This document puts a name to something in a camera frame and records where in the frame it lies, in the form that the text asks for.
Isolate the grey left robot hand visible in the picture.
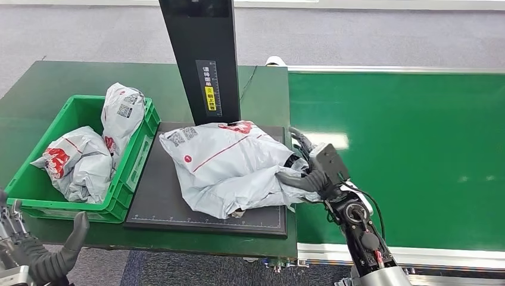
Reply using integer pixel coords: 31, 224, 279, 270
0, 189, 91, 286

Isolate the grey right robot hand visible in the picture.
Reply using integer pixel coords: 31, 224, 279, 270
276, 126, 336, 200

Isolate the large grey courier package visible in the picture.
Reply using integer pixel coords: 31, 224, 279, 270
158, 120, 322, 220

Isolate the crumpled grey package, red print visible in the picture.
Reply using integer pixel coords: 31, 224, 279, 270
30, 126, 115, 205

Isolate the black inbound scanner machine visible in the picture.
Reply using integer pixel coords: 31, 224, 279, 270
123, 0, 288, 239

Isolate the green conveyor belt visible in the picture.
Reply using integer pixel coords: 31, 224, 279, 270
288, 72, 505, 251

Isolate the tall grey package with QR codes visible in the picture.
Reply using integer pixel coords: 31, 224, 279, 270
100, 82, 146, 167

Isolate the small metal connector cluster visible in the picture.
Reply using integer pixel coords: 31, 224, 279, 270
262, 256, 310, 273

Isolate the green plastic crate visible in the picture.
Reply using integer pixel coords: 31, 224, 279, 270
4, 94, 161, 225

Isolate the black and yellow label sticker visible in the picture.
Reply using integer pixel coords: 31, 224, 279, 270
195, 60, 223, 117

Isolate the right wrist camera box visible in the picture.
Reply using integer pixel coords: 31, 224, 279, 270
308, 142, 351, 186

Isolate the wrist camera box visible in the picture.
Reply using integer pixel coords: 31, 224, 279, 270
0, 265, 36, 286
308, 142, 351, 186

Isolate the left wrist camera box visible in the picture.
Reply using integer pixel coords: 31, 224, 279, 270
0, 265, 36, 286

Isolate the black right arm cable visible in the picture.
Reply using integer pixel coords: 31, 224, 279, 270
343, 182, 385, 241

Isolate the thin black table cable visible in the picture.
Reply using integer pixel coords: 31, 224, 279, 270
239, 65, 258, 104

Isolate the aluminium conveyor frame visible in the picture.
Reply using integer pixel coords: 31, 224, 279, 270
287, 65, 505, 271

